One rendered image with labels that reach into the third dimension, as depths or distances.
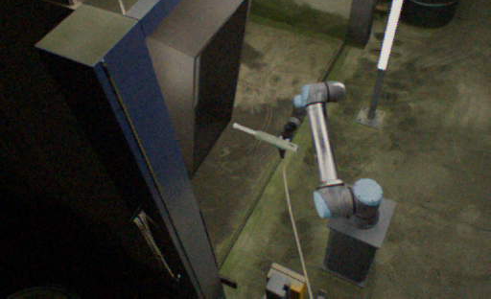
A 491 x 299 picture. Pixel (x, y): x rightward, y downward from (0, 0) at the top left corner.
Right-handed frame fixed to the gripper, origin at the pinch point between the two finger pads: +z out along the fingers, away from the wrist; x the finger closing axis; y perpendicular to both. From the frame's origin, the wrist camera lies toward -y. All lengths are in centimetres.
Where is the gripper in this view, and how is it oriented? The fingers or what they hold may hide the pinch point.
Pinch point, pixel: (280, 146)
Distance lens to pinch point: 302.4
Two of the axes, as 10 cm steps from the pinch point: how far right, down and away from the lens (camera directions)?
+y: 0.9, 5.4, 8.4
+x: -8.9, -3.4, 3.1
